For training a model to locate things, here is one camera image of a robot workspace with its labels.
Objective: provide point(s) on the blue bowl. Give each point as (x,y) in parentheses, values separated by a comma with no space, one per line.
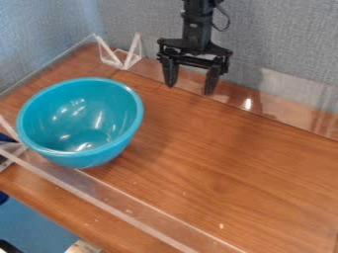
(80,121)

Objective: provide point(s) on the clear acrylic front barrier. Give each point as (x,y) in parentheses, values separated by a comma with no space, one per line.
(150,187)

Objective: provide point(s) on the clear acrylic triangle bracket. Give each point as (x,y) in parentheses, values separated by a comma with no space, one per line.
(119,58)

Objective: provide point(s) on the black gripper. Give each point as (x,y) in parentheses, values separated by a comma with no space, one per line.
(182,51)

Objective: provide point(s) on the clear acrylic back barrier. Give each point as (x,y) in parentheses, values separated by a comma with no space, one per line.
(291,100)

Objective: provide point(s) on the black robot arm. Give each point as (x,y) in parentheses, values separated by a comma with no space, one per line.
(196,15)

